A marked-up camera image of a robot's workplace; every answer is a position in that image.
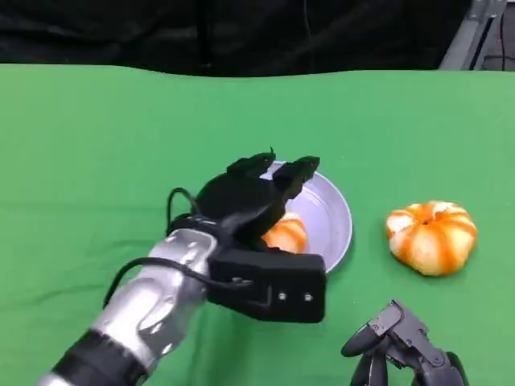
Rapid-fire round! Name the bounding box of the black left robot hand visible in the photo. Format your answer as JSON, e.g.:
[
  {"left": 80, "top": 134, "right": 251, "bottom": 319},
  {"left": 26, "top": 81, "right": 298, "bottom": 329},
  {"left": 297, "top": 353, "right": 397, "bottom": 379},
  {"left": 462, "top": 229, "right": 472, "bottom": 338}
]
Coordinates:
[{"left": 175, "top": 151, "right": 322, "bottom": 253}]

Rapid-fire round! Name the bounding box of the black camera cable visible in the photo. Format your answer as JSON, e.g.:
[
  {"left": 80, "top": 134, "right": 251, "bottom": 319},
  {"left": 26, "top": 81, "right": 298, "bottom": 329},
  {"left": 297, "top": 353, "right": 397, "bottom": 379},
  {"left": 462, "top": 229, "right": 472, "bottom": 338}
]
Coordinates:
[{"left": 102, "top": 257, "right": 253, "bottom": 309}]

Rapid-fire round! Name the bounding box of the black looped wrist cable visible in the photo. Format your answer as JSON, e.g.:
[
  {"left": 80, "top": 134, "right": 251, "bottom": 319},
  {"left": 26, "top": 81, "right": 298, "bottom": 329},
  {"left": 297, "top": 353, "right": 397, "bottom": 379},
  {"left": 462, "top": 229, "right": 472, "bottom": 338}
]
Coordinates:
[{"left": 165, "top": 187, "right": 202, "bottom": 235}]

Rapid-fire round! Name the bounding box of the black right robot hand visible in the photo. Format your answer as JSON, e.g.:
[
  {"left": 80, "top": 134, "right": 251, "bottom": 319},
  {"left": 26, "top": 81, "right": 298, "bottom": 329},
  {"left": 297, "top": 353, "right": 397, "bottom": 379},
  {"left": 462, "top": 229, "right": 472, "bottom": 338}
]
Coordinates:
[{"left": 340, "top": 298, "right": 470, "bottom": 386}]

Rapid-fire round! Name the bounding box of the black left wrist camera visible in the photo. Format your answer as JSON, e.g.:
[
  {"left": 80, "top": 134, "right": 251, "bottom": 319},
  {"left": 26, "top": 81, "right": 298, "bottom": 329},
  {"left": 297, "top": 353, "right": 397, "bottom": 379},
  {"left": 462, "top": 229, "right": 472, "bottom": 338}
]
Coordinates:
[{"left": 208, "top": 245, "right": 326, "bottom": 325}]

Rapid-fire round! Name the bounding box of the grey metal frame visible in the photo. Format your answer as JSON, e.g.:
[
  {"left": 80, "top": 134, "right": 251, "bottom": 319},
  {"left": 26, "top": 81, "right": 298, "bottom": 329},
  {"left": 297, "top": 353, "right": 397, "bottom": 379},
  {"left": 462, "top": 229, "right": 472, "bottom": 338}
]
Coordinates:
[{"left": 438, "top": 0, "right": 515, "bottom": 72}]

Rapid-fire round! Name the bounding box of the green table cloth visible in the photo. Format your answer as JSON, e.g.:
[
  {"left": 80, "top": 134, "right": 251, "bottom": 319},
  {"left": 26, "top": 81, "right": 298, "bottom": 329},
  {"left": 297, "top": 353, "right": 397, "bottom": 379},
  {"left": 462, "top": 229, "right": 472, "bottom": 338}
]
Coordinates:
[{"left": 0, "top": 63, "right": 515, "bottom": 386}]

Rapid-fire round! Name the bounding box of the black backdrop cloth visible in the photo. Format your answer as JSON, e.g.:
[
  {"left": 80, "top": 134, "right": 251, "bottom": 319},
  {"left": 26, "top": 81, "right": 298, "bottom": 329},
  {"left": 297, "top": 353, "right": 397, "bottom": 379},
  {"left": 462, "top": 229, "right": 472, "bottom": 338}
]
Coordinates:
[{"left": 0, "top": 0, "right": 472, "bottom": 78}]

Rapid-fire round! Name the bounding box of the lilac plate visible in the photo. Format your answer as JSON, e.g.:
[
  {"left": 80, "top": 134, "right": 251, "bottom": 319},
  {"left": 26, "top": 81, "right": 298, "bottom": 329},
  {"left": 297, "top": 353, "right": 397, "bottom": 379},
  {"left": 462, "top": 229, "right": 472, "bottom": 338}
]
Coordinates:
[{"left": 259, "top": 160, "right": 354, "bottom": 274}]

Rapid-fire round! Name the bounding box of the orange and white bread roll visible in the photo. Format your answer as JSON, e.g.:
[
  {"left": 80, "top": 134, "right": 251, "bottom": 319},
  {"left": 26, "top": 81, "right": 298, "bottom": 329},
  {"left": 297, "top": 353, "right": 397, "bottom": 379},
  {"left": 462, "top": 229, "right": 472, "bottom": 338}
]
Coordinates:
[
  {"left": 261, "top": 211, "right": 310, "bottom": 255},
  {"left": 385, "top": 199, "right": 479, "bottom": 277}
]

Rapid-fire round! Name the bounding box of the thin black hanging cable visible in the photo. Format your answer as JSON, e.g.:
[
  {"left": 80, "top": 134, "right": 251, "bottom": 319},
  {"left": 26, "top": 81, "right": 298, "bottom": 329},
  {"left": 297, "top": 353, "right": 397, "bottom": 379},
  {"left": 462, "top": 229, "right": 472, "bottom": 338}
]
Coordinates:
[{"left": 497, "top": 0, "right": 509, "bottom": 70}]

